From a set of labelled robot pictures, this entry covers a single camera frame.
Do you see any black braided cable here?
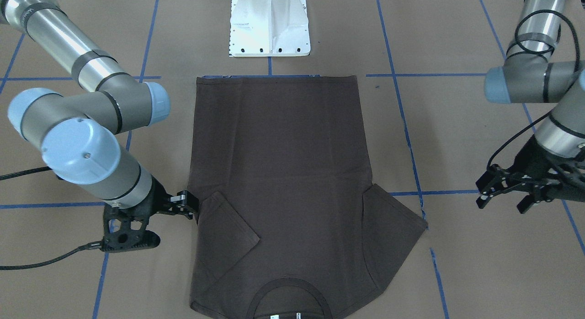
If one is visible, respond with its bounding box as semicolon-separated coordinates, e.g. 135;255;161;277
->
0;166;103;271

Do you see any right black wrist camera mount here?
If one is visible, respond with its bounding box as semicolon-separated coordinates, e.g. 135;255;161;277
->
100;204;161;254

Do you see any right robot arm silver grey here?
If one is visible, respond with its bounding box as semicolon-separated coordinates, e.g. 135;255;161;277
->
1;0;198;220

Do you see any dark brown t-shirt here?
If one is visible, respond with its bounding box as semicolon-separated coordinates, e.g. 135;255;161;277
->
188;77;427;319

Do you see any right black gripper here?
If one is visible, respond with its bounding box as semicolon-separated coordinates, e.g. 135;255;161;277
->
104;177;199;221

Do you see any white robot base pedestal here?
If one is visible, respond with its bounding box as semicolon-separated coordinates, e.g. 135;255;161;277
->
229;0;311;57

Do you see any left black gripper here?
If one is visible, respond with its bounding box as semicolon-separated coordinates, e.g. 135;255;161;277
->
475;136;585;213

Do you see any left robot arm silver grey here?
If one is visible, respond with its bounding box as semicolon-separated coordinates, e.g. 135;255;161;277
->
476;0;585;213

